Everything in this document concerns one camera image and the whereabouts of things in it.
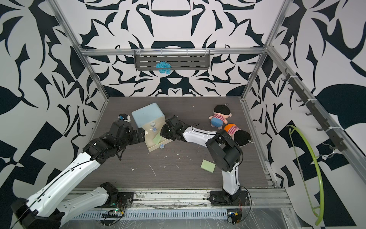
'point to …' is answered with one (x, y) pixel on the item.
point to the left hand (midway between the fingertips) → (136, 129)
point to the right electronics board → (236, 217)
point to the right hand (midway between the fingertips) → (159, 130)
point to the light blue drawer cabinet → (150, 118)
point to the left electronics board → (111, 216)
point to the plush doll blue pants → (217, 122)
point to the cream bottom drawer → (151, 146)
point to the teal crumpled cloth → (164, 67)
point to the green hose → (322, 195)
